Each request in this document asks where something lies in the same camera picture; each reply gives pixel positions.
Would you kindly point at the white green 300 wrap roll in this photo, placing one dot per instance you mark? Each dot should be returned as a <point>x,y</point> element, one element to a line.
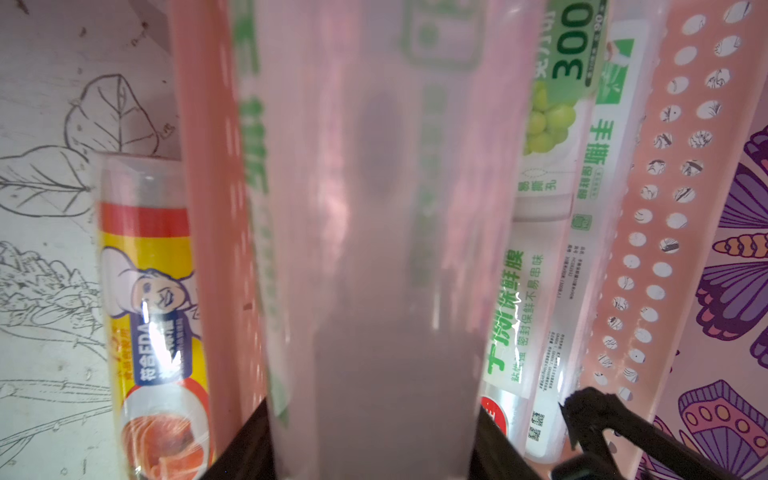
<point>570,57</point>

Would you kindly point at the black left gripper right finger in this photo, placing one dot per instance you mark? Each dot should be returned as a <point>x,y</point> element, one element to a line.
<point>493,456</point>

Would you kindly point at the clear white wrap roll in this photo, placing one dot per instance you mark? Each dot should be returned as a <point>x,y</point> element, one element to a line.
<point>587,231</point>

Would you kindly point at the yellow red wrap roll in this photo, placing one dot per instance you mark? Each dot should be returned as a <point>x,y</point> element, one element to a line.
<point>150,306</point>

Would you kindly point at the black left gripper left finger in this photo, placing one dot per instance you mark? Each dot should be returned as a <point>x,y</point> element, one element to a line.
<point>250,454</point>

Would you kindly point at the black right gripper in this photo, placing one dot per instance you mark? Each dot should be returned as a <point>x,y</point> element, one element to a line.
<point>589,412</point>

